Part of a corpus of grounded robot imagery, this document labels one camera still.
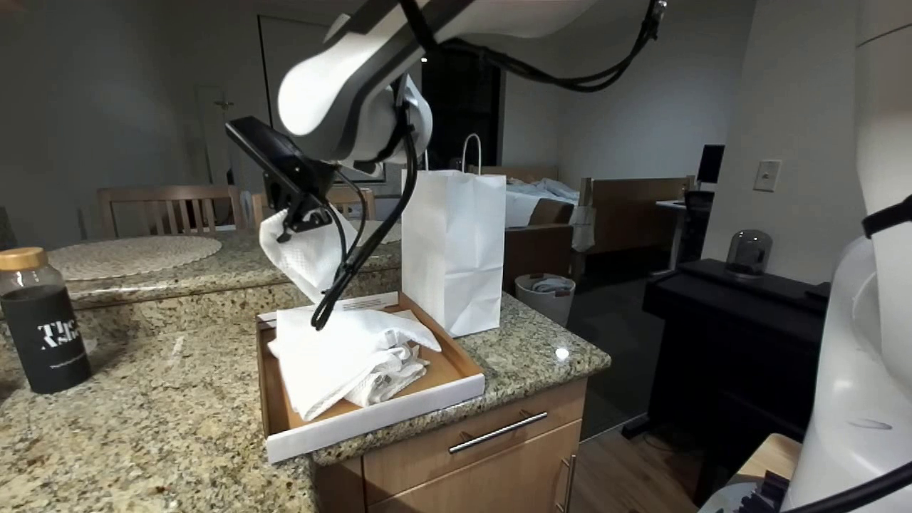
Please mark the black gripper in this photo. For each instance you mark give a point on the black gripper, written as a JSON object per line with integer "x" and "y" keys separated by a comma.
{"x": 303, "y": 195}

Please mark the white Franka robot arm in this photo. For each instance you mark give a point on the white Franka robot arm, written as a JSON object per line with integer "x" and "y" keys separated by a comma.
{"x": 331, "y": 87}

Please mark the white folded towel stack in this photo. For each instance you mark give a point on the white folded towel stack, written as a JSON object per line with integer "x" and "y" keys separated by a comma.
{"x": 331, "y": 359}

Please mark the white paper bag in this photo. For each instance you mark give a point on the white paper bag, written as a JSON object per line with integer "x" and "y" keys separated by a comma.
{"x": 450, "y": 258}

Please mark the black perforated wrist plate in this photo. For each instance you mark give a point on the black perforated wrist plate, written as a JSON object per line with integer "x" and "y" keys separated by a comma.
{"x": 274, "y": 153}

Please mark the thin coat stand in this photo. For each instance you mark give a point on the thin coat stand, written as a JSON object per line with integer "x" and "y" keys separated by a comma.
{"x": 229, "y": 175}

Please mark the large round woven placemat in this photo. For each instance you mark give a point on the large round woven placemat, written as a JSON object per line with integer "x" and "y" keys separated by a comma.
{"x": 131, "y": 258}

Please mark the wooden tray box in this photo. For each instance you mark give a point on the wooden tray box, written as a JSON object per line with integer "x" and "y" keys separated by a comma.
{"x": 359, "y": 428}

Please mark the brown cardboard box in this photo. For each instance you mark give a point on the brown cardboard box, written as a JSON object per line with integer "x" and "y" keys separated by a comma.
{"x": 551, "y": 211}

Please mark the white trash bin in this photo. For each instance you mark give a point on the white trash bin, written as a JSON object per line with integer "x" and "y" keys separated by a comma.
{"x": 544, "y": 299}

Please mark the wooden counter cabinet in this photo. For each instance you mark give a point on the wooden counter cabinet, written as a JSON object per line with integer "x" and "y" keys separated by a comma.
{"x": 427, "y": 475}

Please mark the glass jar with black sleeve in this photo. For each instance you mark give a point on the glass jar with black sleeve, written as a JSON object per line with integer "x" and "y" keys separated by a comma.
{"x": 43, "y": 344}

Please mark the black speaker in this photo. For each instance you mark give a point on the black speaker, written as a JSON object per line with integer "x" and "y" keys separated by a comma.
{"x": 711, "y": 163}

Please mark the black piano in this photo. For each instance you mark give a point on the black piano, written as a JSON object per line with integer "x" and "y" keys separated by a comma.
{"x": 731, "y": 344}

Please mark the clear glass jar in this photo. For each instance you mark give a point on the clear glass jar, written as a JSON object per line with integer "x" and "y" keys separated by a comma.
{"x": 747, "y": 250}

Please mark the light wooden board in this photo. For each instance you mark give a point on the light wooden board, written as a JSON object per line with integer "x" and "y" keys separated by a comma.
{"x": 767, "y": 458}

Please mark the dark blue object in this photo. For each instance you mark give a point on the dark blue object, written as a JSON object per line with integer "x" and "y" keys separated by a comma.
{"x": 750, "y": 496}

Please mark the white light switch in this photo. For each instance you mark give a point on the white light switch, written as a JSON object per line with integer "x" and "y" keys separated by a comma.
{"x": 767, "y": 175}

